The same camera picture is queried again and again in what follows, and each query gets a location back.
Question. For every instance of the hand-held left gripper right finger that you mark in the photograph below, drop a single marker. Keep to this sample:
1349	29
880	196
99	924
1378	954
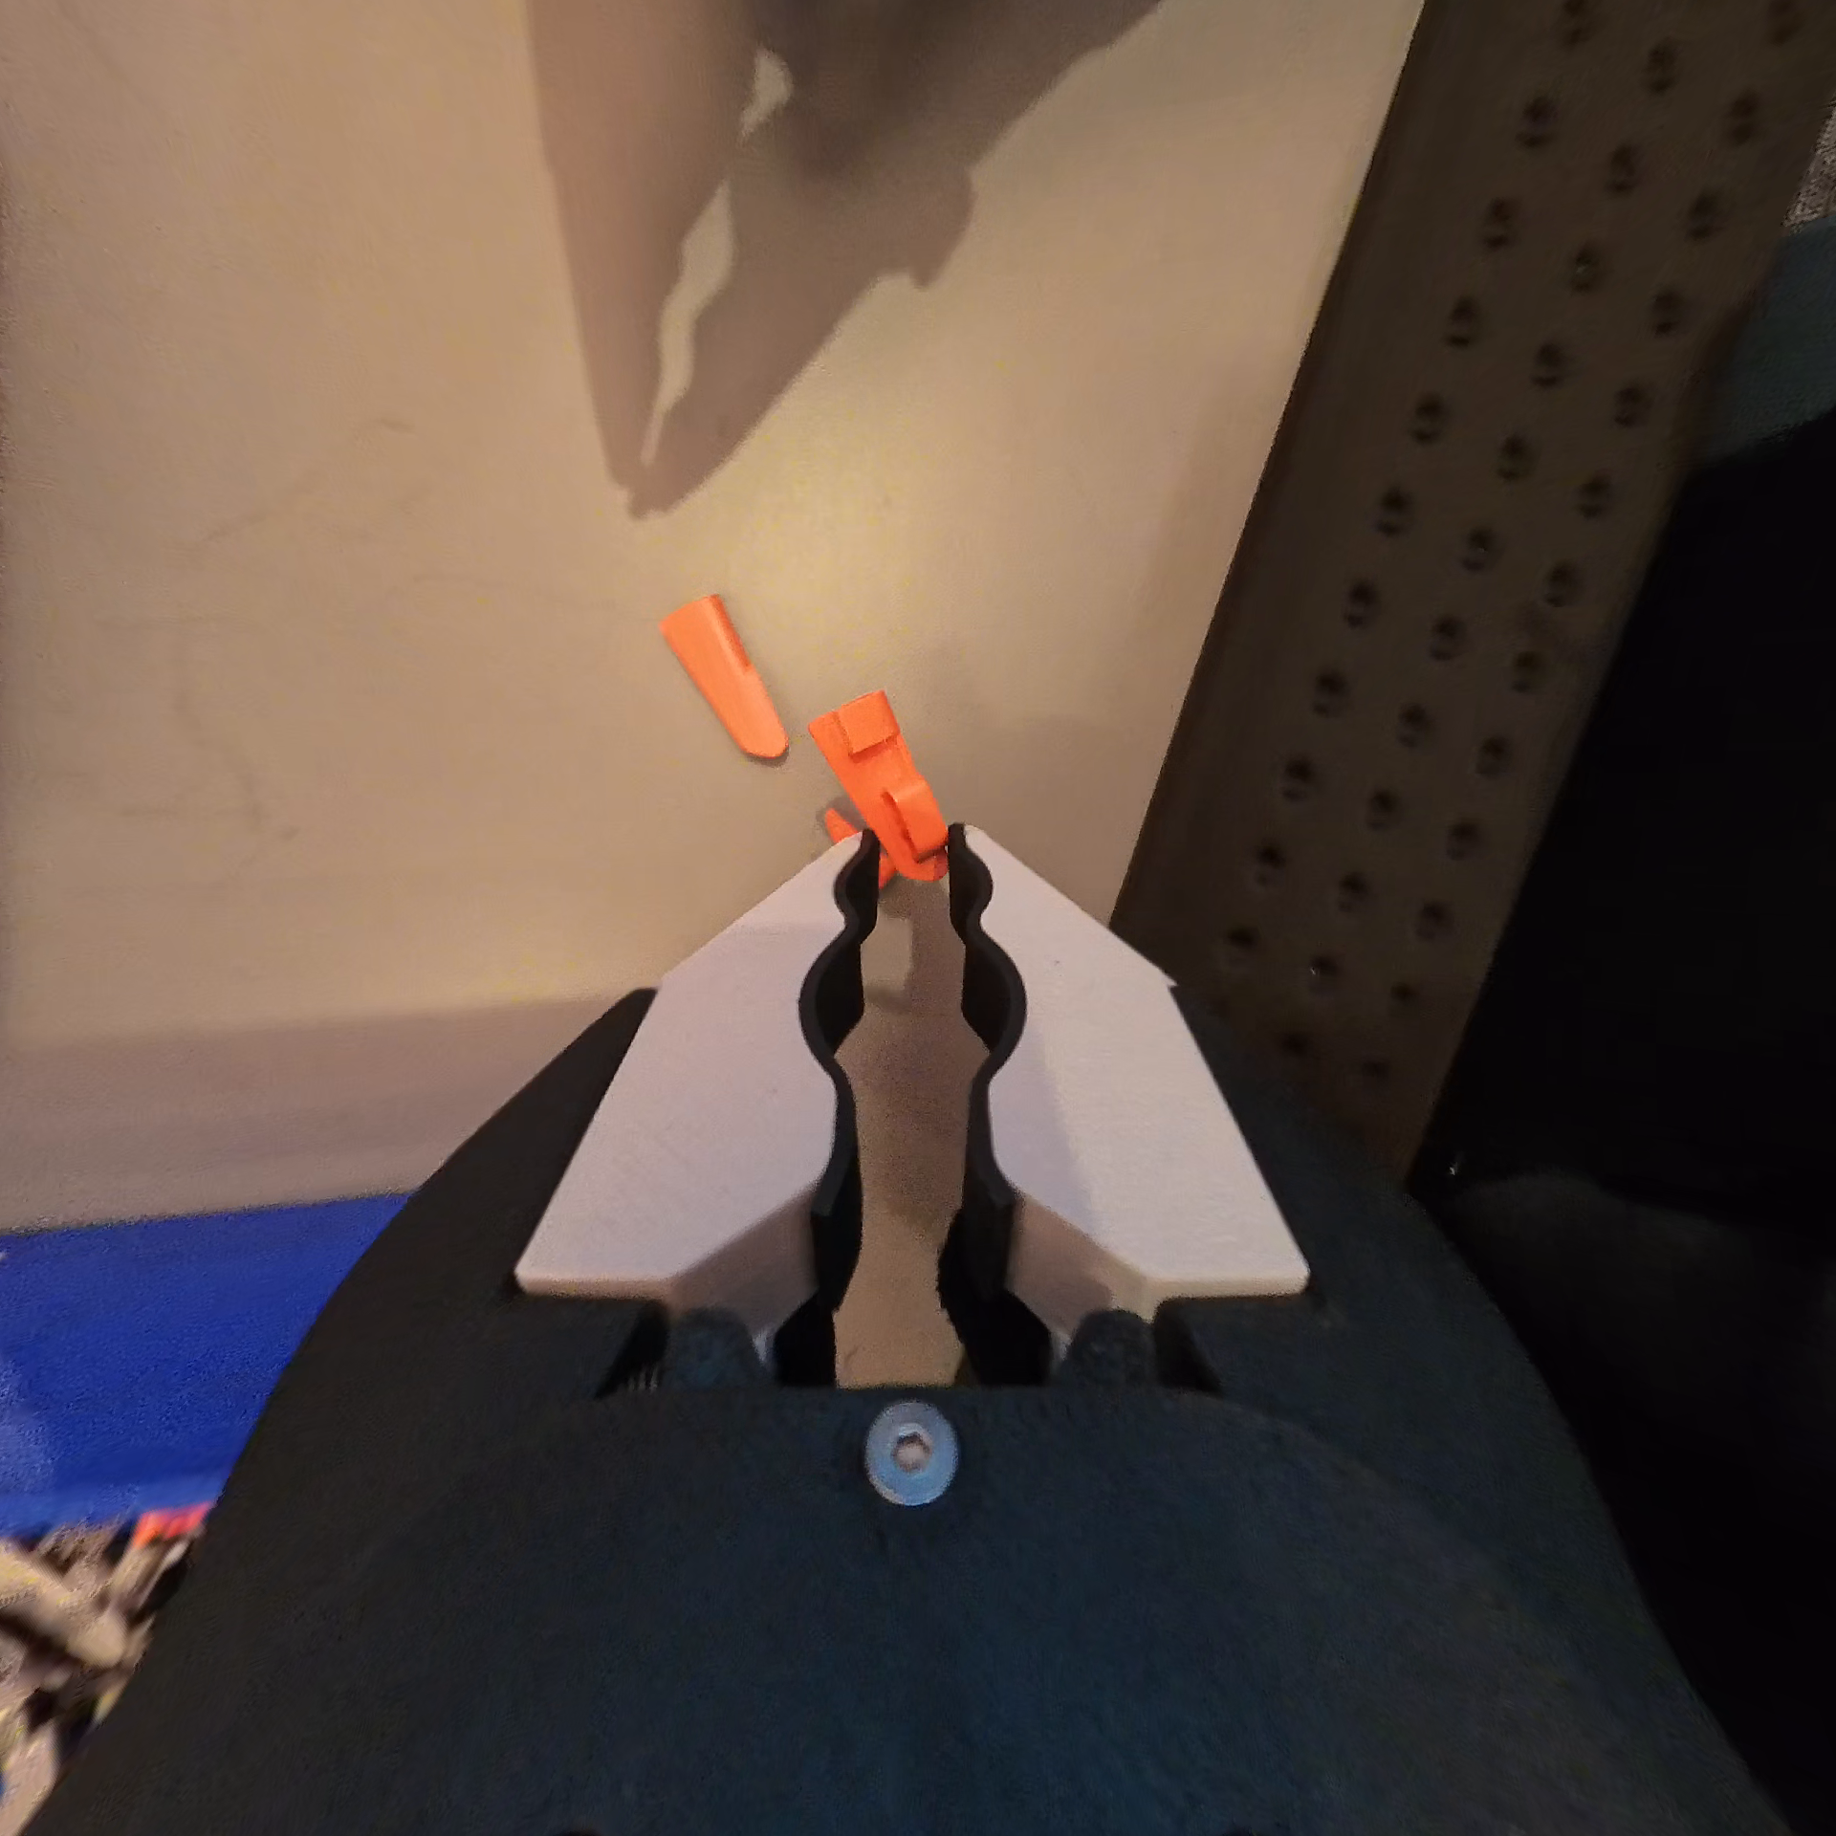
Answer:
1132	1149

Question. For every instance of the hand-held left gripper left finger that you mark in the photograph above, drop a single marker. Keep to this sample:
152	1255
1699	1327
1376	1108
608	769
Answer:
689	1149

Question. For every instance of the blue plastic bin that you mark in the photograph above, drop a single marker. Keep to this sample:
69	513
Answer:
174	1334

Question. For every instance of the pile of plastic building pieces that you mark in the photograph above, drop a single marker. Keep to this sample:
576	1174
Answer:
74	1621

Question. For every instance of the black perforated pad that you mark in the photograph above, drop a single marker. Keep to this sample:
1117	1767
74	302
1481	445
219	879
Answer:
1434	574

